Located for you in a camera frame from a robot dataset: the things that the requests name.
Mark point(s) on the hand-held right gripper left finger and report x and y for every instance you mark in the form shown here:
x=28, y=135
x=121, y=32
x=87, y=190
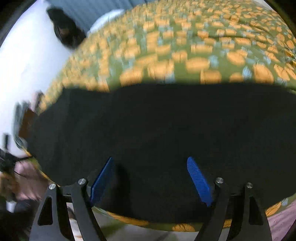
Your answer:
x=103, y=183

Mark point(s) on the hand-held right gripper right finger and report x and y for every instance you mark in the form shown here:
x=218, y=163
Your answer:
x=200, y=183

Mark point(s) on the black pants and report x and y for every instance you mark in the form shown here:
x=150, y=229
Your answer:
x=150, y=127

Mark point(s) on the person's left leg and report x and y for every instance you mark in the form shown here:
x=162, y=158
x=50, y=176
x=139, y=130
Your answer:
x=25, y=180

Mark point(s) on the person's leg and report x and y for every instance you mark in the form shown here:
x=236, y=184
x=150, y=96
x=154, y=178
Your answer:
x=25, y=180
x=283, y=223

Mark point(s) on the brown wooden drawer cabinet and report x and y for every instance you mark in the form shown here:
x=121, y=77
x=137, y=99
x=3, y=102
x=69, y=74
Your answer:
x=27, y=122

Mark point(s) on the grey towel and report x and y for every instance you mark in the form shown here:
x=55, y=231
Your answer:
x=18, y=115

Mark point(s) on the person's right leg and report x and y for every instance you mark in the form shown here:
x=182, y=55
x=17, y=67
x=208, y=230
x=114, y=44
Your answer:
x=283, y=223

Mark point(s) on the dark hanging clothes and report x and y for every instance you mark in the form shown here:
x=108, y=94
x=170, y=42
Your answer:
x=64, y=30

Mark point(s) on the green floral blanket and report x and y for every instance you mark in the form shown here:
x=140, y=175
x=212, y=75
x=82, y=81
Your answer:
x=185, y=34

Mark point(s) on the light blue folded cloth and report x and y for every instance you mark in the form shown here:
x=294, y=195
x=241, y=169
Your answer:
x=106, y=18

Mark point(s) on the blue curtain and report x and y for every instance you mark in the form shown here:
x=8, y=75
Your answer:
x=92, y=7

